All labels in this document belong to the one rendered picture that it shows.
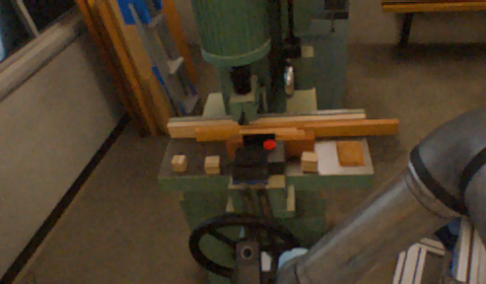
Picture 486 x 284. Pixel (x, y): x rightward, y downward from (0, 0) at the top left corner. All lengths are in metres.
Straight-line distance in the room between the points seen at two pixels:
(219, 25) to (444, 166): 0.58
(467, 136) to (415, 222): 0.12
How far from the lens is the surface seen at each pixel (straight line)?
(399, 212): 0.45
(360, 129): 1.10
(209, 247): 1.31
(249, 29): 0.85
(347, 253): 0.51
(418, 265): 1.67
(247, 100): 0.98
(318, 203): 1.08
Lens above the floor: 1.63
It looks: 41 degrees down
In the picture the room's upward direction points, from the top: 10 degrees counter-clockwise
